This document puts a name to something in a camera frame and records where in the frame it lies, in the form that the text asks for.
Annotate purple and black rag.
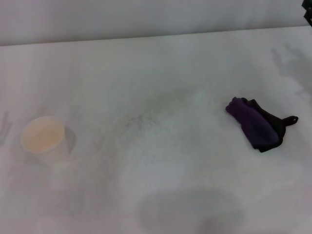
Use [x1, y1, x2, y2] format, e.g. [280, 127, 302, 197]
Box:
[224, 96, 299, 154]

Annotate white paper cup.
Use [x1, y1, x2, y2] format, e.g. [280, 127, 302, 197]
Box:
[20, 116, 77, 169]

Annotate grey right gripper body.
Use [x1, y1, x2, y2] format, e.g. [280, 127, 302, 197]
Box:
[301, 0, 312, 25]

